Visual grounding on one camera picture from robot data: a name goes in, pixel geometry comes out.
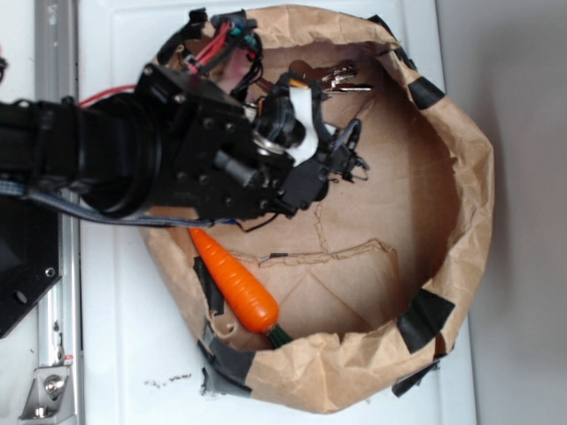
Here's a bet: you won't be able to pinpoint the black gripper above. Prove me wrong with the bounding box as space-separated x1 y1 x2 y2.
133 65 330 220

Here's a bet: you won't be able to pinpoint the silver keys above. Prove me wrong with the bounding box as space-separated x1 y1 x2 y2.
289 59 374 94

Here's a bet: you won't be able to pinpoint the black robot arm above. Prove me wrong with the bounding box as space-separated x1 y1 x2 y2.
1 64 333 220

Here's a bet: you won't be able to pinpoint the orange plastic carrot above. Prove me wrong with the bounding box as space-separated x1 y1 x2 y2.
189 228 293 348

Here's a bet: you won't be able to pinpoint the brown paper bag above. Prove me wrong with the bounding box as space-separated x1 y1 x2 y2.
143 5 494 413

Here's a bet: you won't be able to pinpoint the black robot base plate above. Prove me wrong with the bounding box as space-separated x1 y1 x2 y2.
1 198 60 337

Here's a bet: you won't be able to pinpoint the aluminium frame rail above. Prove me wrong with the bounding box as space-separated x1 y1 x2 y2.
34 1 85 424

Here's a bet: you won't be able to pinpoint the metal corner bracket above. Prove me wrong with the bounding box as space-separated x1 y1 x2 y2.
18 366 74 424

